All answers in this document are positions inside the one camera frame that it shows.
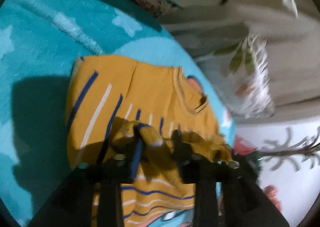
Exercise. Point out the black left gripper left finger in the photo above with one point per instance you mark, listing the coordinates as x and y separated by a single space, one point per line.
92 193

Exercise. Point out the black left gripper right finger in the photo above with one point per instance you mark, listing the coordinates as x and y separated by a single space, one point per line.
226 194

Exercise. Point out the orange striped knit sweater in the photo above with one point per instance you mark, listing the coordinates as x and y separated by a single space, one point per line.
107 97

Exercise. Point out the turquoise fleece blanket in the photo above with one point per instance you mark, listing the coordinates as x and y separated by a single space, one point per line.
40 40

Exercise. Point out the white floral leaf pillow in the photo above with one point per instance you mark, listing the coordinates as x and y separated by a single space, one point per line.
239 74

